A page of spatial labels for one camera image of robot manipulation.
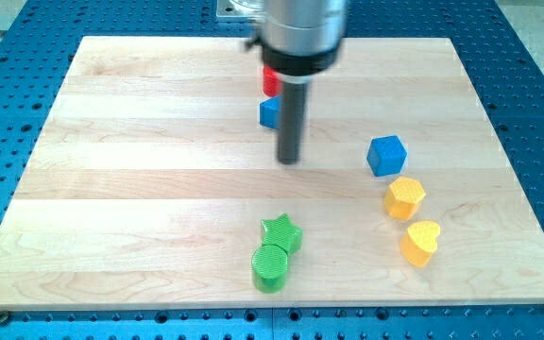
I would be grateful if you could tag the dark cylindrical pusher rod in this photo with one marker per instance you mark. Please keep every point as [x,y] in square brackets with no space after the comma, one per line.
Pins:
[293,100]

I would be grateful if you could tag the yellow heart block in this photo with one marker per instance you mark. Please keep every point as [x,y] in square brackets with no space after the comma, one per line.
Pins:
[419,242]

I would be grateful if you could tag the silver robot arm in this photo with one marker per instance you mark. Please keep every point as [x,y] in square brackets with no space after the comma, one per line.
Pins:
[298,39]

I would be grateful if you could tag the green star block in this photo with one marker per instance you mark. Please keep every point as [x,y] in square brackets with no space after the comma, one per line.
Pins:
[282,232]

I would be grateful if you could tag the yellow hexagon block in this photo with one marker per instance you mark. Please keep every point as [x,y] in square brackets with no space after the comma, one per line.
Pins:
[403,198]

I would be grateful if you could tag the green cylinder block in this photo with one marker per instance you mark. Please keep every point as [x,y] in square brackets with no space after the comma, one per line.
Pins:
[269,265]

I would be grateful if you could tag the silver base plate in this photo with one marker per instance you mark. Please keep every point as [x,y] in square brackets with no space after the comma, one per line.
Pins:
[235,10]

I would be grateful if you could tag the blue triangle block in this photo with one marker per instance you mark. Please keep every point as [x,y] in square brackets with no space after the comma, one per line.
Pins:
[269,112]

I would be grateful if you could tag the wooden board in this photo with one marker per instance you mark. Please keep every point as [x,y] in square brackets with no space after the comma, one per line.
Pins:
[150,179]

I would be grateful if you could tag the red block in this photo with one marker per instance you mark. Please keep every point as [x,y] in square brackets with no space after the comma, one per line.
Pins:
[271,82]

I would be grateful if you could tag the blue cube block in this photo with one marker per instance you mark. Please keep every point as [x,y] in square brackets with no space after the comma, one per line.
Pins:
[386,155]

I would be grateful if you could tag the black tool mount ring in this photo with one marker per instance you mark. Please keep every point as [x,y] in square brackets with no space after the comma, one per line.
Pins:
[299,66]

